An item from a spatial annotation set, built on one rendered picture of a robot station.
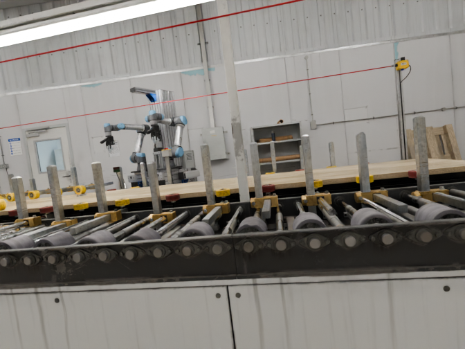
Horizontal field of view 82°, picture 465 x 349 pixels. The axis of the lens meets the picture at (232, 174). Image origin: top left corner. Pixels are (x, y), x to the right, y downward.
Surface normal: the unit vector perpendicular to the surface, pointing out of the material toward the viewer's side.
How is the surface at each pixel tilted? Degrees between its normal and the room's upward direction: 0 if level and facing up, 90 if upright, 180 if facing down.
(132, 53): 90
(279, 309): 90
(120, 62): 90
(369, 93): 90
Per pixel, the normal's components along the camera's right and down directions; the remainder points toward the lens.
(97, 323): -0.17, 0.07
